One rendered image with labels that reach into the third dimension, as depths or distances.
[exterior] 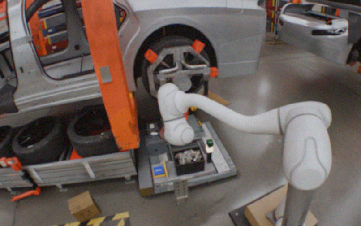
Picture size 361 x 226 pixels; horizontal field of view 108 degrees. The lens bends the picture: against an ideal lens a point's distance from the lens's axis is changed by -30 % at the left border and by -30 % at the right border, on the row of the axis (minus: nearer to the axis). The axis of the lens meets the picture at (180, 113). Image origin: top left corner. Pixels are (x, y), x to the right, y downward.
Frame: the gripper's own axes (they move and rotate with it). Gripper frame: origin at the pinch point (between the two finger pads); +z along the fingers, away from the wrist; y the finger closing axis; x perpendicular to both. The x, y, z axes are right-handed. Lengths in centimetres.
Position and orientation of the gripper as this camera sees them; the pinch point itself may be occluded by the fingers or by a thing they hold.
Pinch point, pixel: (152, 132)
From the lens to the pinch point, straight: 119.6
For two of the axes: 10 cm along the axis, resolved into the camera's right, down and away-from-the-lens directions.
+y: 8.7, 0.2, 5.0
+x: -0.2, -10.0, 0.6
